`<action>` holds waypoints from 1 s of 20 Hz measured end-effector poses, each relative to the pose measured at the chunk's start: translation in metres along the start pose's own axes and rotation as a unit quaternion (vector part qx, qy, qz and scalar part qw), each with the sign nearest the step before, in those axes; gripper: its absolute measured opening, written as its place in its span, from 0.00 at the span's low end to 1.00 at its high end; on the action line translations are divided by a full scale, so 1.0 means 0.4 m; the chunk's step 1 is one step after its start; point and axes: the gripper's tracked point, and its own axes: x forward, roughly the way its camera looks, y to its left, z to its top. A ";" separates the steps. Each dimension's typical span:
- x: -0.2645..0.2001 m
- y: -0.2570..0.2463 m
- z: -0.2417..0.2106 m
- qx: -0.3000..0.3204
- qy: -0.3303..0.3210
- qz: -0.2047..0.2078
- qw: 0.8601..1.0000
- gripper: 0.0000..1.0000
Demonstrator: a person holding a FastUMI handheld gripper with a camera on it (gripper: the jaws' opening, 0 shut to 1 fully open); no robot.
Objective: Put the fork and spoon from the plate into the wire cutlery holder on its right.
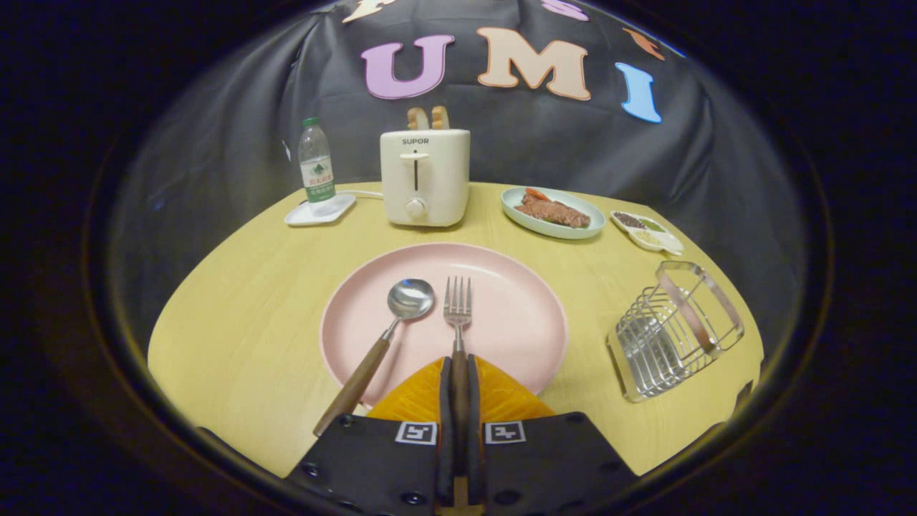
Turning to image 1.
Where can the pink round plate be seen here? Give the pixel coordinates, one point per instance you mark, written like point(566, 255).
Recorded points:
point(512, 326)

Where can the clear plastic water bottle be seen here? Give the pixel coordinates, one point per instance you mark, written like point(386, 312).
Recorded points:
point(317, 168)

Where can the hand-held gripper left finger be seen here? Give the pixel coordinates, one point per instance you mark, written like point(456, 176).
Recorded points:
point(445, 430)

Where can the orange carrot piece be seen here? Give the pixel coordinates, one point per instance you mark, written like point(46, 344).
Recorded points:
point(537, 193)

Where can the black backdrop cloth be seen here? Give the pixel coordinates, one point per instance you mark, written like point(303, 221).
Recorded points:
point(544, 143)

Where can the small white square tray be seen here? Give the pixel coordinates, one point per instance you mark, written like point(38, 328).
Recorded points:
point(301, 215)

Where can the white divided seasoning dish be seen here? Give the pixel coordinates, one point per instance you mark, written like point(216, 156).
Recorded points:
point(663, 244)

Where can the brown steak piece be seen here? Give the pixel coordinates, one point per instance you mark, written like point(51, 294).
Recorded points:
point(555, 212)

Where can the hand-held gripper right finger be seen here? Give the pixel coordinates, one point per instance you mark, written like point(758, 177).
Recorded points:
point(473, 430)

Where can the pale green oval plate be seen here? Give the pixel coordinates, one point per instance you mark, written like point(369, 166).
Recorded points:
point(526, 218)

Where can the cream white toaster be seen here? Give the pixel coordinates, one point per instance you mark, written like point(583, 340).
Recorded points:
point(437, 179)

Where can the toasted bread slice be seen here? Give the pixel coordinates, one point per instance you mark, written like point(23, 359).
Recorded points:
point(440, 118)
point(418, 120)

